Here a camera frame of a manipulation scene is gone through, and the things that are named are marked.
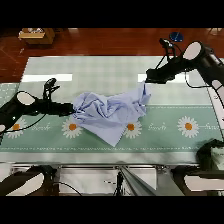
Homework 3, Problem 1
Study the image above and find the blue round object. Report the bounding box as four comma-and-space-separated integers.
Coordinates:
168, 31, 184, 43

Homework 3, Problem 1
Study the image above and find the light blue shirt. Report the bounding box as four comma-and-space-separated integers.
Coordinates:
69, 81, 152, 148

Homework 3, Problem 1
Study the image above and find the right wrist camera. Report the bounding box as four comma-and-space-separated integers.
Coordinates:
158, 37, 177, 61

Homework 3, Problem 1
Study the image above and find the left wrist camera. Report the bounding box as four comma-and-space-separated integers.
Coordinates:
42, 77, 62, 102

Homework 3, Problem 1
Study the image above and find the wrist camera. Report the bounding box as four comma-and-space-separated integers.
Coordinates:
42, 77, 62, 102
158, 37, 177, 61

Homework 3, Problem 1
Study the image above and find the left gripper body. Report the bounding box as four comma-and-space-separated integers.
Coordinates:
58, 101, 77, 117

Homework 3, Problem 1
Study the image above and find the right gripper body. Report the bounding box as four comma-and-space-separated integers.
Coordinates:
144, 66, 177, 85

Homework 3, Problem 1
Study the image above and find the silver frame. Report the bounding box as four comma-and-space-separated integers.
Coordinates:
0, 162, 224, 197

